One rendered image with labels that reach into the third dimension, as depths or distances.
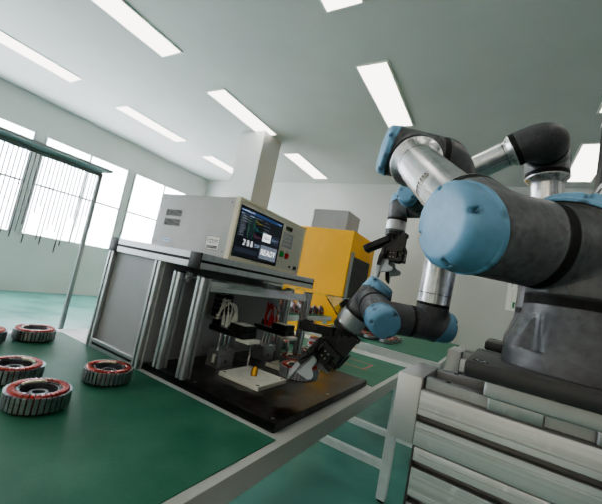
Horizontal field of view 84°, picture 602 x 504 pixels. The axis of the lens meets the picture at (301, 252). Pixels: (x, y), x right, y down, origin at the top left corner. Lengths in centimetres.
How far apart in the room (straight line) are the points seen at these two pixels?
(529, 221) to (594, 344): 16
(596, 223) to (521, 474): 31
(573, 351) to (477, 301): 571
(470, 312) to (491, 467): 570
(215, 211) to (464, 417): 92
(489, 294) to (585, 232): 571
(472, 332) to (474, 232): 579
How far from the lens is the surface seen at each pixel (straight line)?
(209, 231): 116
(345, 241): 480
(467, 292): 622
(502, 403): 52
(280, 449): 81
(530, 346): 54
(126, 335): 120
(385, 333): 79
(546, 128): 119
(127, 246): 123
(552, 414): 52
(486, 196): 45
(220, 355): 115
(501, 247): 45
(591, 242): 52
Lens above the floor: 109
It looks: 5 degrees up
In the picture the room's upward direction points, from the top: 11 degrees clockwise
